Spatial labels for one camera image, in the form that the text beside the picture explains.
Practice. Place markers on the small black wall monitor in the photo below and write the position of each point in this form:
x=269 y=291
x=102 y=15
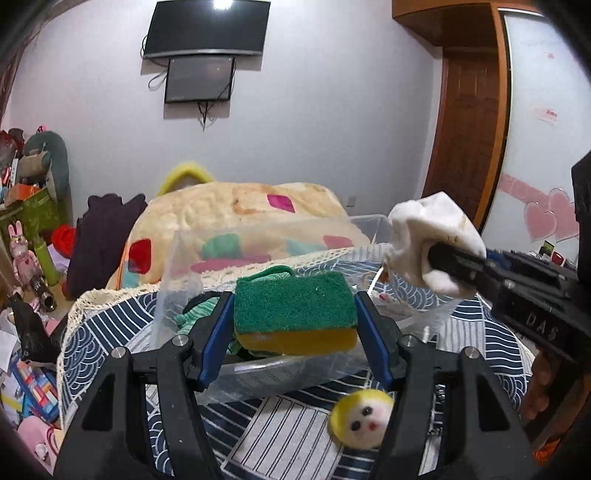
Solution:
x=199 y=79

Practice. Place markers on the blue white patterned tablecloth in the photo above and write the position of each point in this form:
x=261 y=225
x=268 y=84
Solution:
x=134 y=413

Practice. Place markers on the large black wall television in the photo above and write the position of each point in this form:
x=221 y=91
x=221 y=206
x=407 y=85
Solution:
x=185 y=28

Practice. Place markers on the clear plastic storage box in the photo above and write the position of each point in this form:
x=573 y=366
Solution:
x=244 y=374

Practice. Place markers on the wooden wardrobe with sliding door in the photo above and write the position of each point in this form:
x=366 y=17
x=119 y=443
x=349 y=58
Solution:
x=543 y=120

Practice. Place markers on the red plush item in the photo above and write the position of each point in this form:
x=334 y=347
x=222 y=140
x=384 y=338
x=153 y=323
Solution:
x=63 y=240

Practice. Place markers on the person right hand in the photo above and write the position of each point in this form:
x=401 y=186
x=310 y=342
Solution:
x=536 y=400

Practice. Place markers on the beige patterned blanket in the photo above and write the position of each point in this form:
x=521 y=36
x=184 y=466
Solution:
x=222 y=224

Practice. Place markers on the green yellow sponge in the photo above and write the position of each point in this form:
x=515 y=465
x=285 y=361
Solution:
x=280 y=312

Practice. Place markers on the white sock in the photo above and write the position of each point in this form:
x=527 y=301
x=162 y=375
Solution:
x=420 y=224

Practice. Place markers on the dark purple garment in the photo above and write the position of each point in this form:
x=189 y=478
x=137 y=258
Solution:
x=100 y=237

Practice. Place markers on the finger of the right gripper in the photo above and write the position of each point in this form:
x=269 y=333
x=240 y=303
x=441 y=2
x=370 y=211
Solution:
x=533 y=268
x=457 y=273

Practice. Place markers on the pink plush on floor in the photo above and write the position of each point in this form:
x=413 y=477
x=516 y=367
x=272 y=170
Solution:
x=42 y=440

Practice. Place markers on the green bottle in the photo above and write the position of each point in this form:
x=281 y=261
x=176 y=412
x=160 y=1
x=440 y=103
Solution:
x=51 y=275

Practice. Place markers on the green cardboard box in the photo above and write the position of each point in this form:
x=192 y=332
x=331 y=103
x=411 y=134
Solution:
x=39 y=215

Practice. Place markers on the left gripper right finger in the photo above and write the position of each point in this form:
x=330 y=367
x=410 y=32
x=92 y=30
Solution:
x=482 y=435

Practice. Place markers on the green knitted cloth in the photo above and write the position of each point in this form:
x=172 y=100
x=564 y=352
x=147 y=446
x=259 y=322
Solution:
x=197 y=308

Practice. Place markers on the yellow plush face toy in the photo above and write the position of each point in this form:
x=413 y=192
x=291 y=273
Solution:
x=360 y=420

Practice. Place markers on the pink rabbit figurine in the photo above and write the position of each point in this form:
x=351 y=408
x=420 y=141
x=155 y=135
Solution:
x=25 y=263

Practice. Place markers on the green dinosaur plush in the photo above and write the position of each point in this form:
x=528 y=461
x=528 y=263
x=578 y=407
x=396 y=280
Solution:
x=45 y=161

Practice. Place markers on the brown wooden door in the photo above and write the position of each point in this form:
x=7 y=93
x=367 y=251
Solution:
x=466 y=128

